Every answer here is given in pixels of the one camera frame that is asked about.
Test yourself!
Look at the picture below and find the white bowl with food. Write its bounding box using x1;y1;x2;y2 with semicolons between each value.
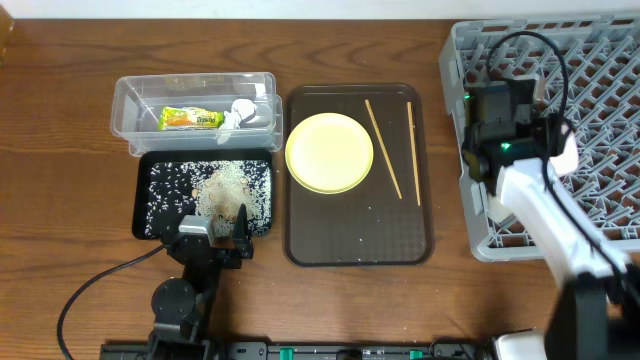
514;73;580;177

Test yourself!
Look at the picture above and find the white cup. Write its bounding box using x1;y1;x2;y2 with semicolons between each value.
486;194;513;223

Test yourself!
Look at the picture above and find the yellow plate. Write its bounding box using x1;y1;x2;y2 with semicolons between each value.
285;113;374;195

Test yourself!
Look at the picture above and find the white tissue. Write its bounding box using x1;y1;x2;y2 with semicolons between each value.
217;99;257;145

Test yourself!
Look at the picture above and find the green yellow snack wrapper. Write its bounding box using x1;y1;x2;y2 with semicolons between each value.
158;106;225;131

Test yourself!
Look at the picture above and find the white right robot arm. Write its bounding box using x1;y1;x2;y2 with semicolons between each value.
461;80;639;360

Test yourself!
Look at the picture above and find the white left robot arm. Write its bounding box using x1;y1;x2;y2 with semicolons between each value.
146;204;254;360

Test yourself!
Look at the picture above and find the black waste tray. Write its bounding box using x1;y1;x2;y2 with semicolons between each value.
132;149;272;240

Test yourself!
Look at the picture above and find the grey dishwasher rack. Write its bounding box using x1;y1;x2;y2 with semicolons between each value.
438;13;639;253

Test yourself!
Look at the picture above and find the spilled rice and food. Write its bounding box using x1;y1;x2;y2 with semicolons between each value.
141;160;272;239

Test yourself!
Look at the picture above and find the right wooden chopstick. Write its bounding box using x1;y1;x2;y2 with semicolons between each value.
406;101;421;207

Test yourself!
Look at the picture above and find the wooden chopstick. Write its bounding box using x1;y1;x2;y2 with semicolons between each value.
406;101;421;207
364;99;403;200

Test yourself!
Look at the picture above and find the left wooden chopstick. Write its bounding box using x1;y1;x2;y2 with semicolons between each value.
364;99;403;200

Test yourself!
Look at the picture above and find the brown serving tray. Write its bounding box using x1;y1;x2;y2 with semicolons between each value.
283;83;435;267

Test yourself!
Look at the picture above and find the clear plastic bin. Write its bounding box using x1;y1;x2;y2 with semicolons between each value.
111;72;283;156

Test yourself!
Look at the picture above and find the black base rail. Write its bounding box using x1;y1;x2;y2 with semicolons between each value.
99;342;494;360

